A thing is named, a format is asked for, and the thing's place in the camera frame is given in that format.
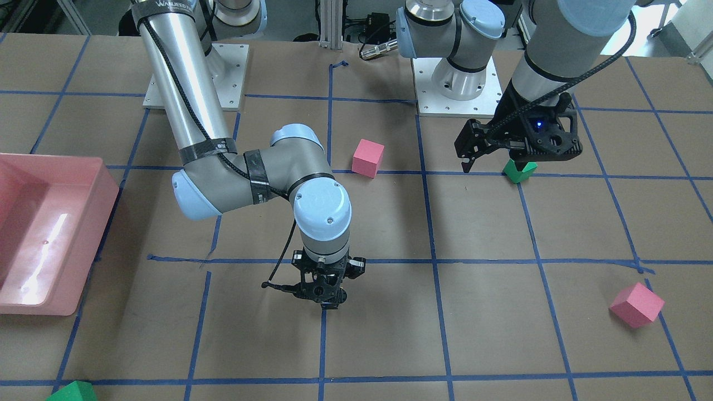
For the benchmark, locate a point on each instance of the aluminium frame post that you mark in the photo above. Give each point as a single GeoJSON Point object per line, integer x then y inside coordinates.
{"type": "Point", "coordinates": [331, 20]}

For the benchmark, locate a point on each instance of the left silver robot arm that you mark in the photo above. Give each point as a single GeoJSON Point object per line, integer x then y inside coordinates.
{"type": "Point", "coordinates": [573, 40]}

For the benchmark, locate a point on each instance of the green cube near base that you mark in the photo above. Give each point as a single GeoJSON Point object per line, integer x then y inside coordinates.
{"type": "Point", "coordinates": [516, 172]}

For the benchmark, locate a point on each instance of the pink cube near centre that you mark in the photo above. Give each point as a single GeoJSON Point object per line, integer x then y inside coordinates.
{"type": "Point", "coordinates": [367, 158]}

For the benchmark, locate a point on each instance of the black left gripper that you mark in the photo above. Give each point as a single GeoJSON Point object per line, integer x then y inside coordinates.
{"type": "Point", "coordinates": [513, 123]}

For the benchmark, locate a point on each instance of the pink cube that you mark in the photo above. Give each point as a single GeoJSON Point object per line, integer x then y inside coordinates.
{"type": "Point", "coordinates": [367, 158]}
{"type": "Point", "coordinates": [637, 305]}

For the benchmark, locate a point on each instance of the green cube near bin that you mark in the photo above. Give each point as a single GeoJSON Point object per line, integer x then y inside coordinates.
{"type": "Point", "coordinates": [75, 391]}

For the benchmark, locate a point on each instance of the pink cube far side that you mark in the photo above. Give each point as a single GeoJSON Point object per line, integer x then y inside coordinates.
{"type": "Point", "coordinates": [637, 305]}

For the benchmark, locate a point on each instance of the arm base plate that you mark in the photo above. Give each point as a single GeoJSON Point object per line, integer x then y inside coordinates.
{"type": "Point", "coordinates": [224, 68]}
{"type": "Point", "coordinates": [443, 91]}

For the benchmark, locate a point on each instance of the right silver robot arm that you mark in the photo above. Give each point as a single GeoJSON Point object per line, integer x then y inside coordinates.
{"type": "Point", "coordinates": [216, 177]}

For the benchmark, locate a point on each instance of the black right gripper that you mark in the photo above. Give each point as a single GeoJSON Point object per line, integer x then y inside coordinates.
{"type": "Point", "coordinates": [357, 267]}

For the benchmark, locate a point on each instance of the pink plastic bin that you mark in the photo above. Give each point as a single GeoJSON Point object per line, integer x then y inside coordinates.
{"type": "Point", "coordinates": [53, 215]}

